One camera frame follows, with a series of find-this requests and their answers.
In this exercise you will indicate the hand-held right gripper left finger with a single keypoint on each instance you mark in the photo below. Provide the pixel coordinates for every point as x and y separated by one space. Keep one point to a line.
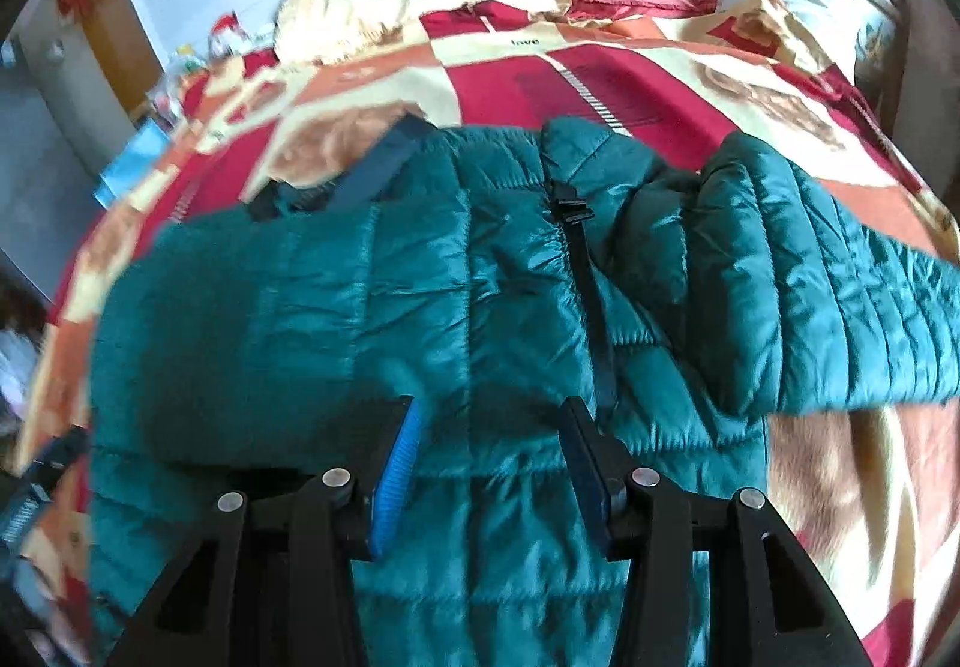
394 479

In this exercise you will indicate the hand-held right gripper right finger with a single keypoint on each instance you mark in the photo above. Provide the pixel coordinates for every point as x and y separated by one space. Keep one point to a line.
589 479

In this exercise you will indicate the teal puffer jacket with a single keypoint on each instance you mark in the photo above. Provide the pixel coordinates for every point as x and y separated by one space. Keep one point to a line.
465 307

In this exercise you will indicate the light blue sheet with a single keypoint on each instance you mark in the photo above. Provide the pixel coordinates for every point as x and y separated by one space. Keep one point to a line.
131 160

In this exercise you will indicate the checked rose-print blanket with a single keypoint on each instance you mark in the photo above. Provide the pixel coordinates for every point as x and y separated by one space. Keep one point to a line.
622 82

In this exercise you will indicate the cluster of bottles and jars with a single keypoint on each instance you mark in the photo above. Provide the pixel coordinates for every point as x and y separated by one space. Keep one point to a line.
180 82

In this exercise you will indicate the brown wooden panel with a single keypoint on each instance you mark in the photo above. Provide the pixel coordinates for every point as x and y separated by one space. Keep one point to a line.
120 51

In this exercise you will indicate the white plush toy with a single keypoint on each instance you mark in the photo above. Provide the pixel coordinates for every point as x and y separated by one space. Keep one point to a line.
225 33

